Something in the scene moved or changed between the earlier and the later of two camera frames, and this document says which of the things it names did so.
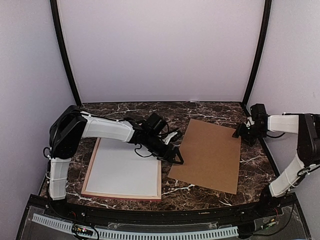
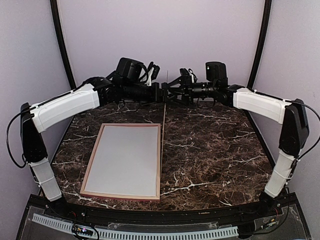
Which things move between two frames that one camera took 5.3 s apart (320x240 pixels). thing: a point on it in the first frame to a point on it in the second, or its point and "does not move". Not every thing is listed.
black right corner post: [267, 7] does not move
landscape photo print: [117, 168] does not move
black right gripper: [240, 131] to [187, 93]
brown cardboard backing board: [210, 154] to [164, 126]
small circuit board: [82, 230] does not move
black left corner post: [56, 15] does not move
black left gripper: [163, 156] to [155, 97]
